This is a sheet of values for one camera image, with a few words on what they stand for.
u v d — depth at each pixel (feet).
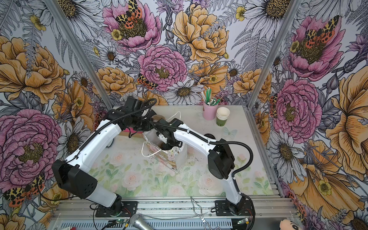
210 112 3.58
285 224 2.13
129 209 2.44
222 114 3.28
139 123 2.18
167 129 1.99
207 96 3.44
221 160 1.63
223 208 2.43
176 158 2.37
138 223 2.22
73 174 1.34
